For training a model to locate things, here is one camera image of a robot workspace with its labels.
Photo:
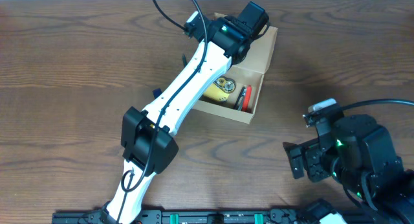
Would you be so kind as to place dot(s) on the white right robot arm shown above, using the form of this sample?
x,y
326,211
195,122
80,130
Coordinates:
x,y
359,154

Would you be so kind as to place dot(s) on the brown cardboard box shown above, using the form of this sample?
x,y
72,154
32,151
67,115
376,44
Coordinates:
x,y
250,71

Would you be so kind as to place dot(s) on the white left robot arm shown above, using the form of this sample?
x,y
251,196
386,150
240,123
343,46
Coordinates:
x,y
148,135

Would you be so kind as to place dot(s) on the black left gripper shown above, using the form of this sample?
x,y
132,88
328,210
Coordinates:
x,y
185,60

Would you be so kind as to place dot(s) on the black pen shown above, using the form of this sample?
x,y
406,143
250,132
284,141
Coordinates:
x,y
184,60

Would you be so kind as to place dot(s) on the correction tape dispenser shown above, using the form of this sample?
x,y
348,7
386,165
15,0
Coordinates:
x,y
228,85

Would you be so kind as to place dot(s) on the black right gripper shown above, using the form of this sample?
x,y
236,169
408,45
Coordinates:
x,y
310,160

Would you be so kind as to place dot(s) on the red black stapler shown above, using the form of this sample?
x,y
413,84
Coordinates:
x,y
243,99

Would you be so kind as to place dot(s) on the yellow sticky note pad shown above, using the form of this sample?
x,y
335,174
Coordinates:
x,y
215,93

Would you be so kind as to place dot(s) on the yellow highlighter marker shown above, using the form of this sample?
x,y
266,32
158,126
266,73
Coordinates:
x,y
157,92

